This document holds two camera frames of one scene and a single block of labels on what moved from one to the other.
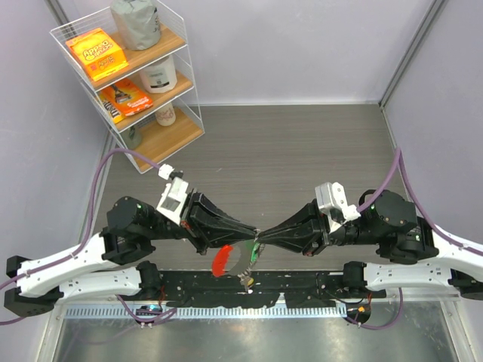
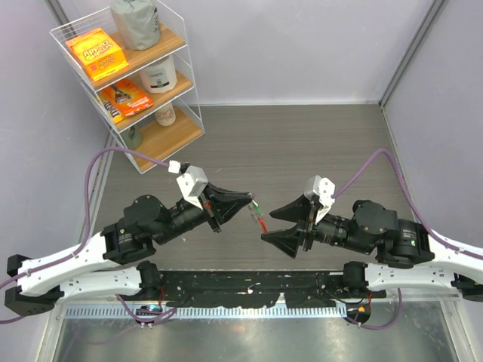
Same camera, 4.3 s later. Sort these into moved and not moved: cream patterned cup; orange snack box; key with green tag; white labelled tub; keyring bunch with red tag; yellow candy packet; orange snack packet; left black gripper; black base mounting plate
Moved: key with green tag; left black gripper; keyring bunch with red tag
Not moved: cream patterned cup; white labelled tub; yellow candy packet; orange snack packet; orange snack box; black base mounting plate
